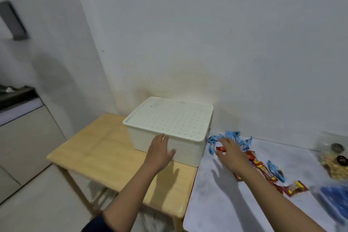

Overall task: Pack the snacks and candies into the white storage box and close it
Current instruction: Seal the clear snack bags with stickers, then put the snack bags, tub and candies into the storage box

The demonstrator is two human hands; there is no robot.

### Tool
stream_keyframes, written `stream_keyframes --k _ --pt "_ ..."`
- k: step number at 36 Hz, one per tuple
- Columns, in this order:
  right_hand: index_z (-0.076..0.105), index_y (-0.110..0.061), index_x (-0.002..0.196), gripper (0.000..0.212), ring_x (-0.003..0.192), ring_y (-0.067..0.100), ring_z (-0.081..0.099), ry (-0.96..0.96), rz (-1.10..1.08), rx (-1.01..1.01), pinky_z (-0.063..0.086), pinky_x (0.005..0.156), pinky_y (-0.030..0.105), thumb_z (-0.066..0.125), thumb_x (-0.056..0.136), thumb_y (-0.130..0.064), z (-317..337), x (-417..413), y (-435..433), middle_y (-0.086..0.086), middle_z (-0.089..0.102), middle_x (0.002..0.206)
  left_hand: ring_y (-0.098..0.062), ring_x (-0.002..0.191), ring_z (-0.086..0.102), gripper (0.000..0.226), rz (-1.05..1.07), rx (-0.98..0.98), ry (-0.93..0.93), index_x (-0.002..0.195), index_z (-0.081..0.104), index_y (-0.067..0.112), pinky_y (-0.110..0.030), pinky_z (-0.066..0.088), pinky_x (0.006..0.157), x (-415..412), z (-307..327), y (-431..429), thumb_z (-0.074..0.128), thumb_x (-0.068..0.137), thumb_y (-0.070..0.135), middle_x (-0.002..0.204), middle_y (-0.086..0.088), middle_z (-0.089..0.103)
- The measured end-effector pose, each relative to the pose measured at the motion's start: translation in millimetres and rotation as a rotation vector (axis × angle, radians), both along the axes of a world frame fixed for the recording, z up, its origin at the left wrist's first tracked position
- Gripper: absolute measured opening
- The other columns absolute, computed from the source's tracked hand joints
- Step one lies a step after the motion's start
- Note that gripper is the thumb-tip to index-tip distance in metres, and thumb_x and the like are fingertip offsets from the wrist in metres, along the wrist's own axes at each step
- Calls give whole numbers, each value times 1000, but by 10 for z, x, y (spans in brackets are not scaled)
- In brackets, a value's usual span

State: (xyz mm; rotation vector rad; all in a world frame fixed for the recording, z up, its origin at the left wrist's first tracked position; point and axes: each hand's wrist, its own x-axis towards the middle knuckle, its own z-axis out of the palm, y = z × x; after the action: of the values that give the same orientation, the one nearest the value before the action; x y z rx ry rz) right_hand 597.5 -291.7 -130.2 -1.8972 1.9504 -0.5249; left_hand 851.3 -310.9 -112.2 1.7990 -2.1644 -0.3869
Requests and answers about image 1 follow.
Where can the person's right hand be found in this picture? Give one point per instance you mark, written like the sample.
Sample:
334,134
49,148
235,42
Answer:
233,158

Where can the person's left hand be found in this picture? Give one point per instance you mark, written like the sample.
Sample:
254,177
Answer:
159,154

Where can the person's right thumb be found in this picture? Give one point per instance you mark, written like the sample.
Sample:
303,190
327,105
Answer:
219,155

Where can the person's left thumb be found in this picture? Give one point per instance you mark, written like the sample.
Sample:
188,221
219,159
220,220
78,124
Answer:
172,153

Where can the person's left forearm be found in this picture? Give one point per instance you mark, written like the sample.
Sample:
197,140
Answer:
130,193

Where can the person's right forearm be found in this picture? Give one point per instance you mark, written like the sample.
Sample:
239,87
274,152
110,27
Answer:
277,202

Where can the red snack packet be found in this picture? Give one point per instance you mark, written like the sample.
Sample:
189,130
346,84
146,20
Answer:
266,172
295,188
252,158
220,149
238,177

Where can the blue snack packet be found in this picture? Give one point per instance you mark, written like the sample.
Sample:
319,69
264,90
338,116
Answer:
233,135
246,143
276,171
212,143

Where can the white plastic storage box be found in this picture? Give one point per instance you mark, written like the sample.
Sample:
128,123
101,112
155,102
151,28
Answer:
187,151

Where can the white perforated box lid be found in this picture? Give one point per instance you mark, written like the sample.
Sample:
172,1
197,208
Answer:
170,120

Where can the light wooden table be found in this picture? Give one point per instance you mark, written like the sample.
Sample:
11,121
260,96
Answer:
108,153

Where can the dark blue sleeve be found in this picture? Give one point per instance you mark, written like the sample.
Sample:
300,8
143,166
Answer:
98,223

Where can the clear bag of snacks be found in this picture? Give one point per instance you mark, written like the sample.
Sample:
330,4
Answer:
333,159

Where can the clear bag with blue contents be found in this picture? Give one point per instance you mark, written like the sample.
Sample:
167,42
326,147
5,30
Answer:
333,199

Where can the white kitchen cabinet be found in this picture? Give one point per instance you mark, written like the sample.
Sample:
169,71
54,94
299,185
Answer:
24,142

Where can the black stove top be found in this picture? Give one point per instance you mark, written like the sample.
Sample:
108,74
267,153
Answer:
16,96

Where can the grey wall-mounted device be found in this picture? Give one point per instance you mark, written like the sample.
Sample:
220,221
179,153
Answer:
13,21

